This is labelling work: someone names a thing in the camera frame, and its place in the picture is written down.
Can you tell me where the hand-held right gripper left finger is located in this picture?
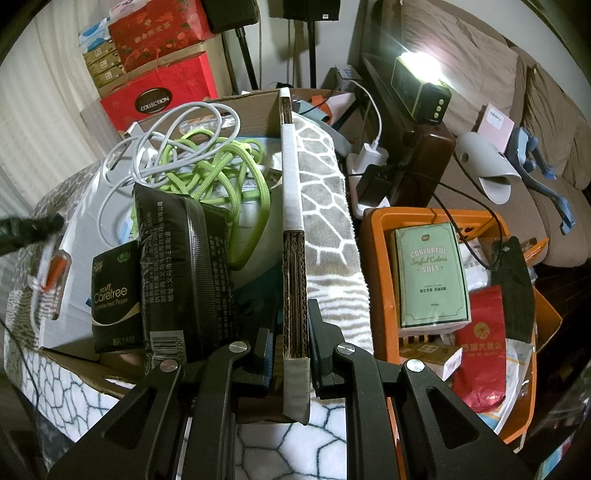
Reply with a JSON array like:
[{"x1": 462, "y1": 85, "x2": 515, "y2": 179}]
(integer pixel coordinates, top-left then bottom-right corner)
[{"x1": 46, "y1": 329, "x2": 282, "y2": 480}]

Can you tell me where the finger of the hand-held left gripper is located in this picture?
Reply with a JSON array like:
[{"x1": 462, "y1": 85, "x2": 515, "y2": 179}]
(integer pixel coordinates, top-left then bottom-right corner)
[{"x1": 0, "y1": 213, "x2": 64, "y2": 256}]

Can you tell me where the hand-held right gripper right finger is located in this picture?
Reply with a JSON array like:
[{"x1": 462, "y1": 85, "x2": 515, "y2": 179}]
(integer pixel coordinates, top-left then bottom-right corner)
[{"x1": 307, "y1": 299, "x2": 536, "y2": 480}]

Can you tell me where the small black tissue pack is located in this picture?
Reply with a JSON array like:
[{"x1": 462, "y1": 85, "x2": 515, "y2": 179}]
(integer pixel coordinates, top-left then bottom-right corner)
[{"x1": 91, "y1": 240, "x2": 146, "y2": 354}]

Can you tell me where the large black tissue pack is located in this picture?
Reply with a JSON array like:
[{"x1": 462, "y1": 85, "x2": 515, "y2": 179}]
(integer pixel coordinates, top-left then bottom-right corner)
[{"x1": 132, "y1": 184, "x2": 241, "y2": 384}]

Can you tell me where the white charging cable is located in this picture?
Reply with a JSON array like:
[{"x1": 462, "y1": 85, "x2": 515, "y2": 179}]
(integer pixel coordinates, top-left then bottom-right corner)
[{"x1": 99, "y1": 102, "x2": 243, "y2": 245}]

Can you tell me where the green braided cable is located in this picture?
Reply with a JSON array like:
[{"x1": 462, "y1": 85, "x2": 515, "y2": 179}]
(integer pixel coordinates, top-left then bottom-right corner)
[{"x1": 131, "y1": 131, "x2": 273, "y2": 271}]

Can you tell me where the brown cardboard box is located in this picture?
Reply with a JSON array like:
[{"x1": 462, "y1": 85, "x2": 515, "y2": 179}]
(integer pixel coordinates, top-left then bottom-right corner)
[{"x1": 37, "y1": 88, "x2": 312, "y2": 425}]

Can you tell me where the small orange plastic item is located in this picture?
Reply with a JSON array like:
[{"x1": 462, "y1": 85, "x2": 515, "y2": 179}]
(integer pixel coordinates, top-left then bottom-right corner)
[{"x1": 44, "y1": 253, "x2": 70, "y2": 294}]

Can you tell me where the orange plastic basket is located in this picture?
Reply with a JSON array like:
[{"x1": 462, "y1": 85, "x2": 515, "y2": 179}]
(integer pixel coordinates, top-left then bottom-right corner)
[{"x1": 359, "y1": 208, "x2": 563, "y2": 450}]

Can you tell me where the small yellow white box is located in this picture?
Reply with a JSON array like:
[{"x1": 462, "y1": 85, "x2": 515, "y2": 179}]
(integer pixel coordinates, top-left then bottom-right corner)
[{"x1": 399, "y1": 344, "x2": 463, "y2": 381}]

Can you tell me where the white curtain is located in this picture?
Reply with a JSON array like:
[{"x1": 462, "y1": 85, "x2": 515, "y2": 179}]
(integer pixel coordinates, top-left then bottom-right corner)
[{"x1": 0, "y1": 0, "x2": 121, "y2": 204}]

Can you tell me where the grey white patterned blanket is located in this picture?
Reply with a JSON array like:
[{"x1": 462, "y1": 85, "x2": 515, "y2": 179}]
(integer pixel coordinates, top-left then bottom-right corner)
[{"x1": 0, "y1": 113, "x2": 402, "y2": 480}]

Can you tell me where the green tissue pack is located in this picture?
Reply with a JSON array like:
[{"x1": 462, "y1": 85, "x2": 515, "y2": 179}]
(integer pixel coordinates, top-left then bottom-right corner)
[{"x1": 393, "y1": 223, "x2": 472, "y2": 328}]

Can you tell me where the white blue face mask bag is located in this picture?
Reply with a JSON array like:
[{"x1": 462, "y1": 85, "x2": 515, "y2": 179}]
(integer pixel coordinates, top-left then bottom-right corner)
[{"x1": 115, "y1": 134, "x2": 284, "y2": 324}]

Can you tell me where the white power strip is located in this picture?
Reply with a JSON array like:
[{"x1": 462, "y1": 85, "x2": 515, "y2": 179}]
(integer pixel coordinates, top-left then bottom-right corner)
[{"x1": 345, "y1": 154, "x2": 391, "y2": 220}]

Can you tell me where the red foil packet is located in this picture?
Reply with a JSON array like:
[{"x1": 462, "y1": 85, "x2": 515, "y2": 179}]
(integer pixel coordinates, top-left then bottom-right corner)
[{"x1": 451, "y1": 285, "x2": 509, "y2": 414}]

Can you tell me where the small gold box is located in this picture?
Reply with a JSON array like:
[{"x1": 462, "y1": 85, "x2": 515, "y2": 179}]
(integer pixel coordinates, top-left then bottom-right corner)
[
  {"x1": 92, "y1": 68, "x2": 126, "y2": 92},
  {"x1": 87, "y1": 54, "x2": 123, "y2": 75},
  {"x1": 82, "y1": 41, "x2": 118, "y2": 62}
]

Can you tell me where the black power adapter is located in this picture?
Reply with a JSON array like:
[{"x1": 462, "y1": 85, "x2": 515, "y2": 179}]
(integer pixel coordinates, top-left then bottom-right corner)
[{"x1": 358, "y1": 165, "x2": 393, "y2": 206}]

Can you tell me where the white plastic packet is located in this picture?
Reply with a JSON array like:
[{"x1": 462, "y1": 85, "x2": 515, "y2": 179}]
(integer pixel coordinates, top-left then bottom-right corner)
[{"x1": 459, "y1": 242, "x2": 490, "y2": 296}]

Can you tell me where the white blue plastic bag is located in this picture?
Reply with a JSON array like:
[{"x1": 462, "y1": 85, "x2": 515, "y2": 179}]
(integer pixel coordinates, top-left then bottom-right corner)
[{"x1": 503, "y1": 344, "x2": 536, "y2": 416}]

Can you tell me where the blue white tissue pack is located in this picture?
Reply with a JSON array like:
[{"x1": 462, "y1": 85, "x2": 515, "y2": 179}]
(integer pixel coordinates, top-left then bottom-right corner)
[{"x1": 78, "y1": 16, "x2": 114, "y2": 49}]

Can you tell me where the black face mask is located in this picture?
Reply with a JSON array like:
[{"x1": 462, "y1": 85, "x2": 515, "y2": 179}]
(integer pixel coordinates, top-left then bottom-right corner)
[{"x1": 490, "y1": 236, "x2": 536, "y2": 344}]

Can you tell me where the red collection box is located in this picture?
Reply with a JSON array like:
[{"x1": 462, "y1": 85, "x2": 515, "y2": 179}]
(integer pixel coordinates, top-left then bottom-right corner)
[{"x1": 99, "y1": 50, "x2": 220, "y2": 132}]

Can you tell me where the grey blue plastic item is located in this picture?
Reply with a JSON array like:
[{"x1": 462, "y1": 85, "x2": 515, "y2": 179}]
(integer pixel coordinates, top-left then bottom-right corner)
[{"x1": 293, "y1": 98, "x2": 354, "y2": 158}]

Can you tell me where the dark wooden armrest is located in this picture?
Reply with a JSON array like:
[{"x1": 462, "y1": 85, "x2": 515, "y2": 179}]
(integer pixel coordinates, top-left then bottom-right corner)
[{"x1": 358, "y1": 53, "x2": 458, "y2": 213}]

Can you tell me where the red patterned gift box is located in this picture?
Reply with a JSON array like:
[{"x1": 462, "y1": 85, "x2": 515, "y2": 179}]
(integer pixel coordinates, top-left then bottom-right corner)
[{"x1": 108, "y1": 0, "x2": 211, "y2": 72}]

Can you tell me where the brown carton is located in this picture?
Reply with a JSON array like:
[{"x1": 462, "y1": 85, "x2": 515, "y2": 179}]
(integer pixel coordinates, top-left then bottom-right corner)
[{"x1": 120, "y1": 34, "x2": 234, "y2": 100}]

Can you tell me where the grey slipper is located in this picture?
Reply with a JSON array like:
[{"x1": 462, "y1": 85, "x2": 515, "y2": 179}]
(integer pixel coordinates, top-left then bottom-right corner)
[{"x1": 455, "y1": 131, "x2": 522, "y2": 205}]

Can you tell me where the black green lantern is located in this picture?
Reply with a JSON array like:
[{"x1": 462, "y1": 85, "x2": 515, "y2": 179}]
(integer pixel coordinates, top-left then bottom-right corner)
[{"x1": 390, "y1": 54, "x2": 452, "y2": 123}]

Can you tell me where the pink box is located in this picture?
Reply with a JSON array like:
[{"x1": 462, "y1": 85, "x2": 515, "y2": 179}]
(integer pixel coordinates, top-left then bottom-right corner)
[{"x1": 475, "y1": 104, "x2": 515, "y2": 148}]

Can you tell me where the black speaker on stand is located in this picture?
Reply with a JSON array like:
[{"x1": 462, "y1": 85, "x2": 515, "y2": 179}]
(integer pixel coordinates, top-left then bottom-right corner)
[
  {"x1": 283, "y1": 0, "x2": 341, "y2": 89},
  {"x1": 203, "y1": 0, "x2": 259, "y2": 93}
]

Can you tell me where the blue clamp tool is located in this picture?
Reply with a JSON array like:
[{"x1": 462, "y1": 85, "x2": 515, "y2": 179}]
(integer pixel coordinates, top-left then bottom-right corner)
[{"x1": 508, "y1": 127, "x2": 575, "y2": 236}]

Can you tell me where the brown sofa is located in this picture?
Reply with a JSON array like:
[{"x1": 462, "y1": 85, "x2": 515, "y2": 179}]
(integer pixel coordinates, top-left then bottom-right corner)
[{"x1": 346, "y1": 0, "x2": 591, "y2": 273}]

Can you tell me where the thin black cable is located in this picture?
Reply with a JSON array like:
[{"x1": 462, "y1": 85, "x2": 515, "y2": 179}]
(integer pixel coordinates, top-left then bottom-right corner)
[{"x1": 388, "y1": 164, "x2": 511, "y2": 273}]

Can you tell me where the white charger cable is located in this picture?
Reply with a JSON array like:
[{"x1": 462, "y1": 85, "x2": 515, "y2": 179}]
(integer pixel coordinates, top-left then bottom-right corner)
[{"x1": 344, "y1": 80, "x2": 384, "y2": 146}]

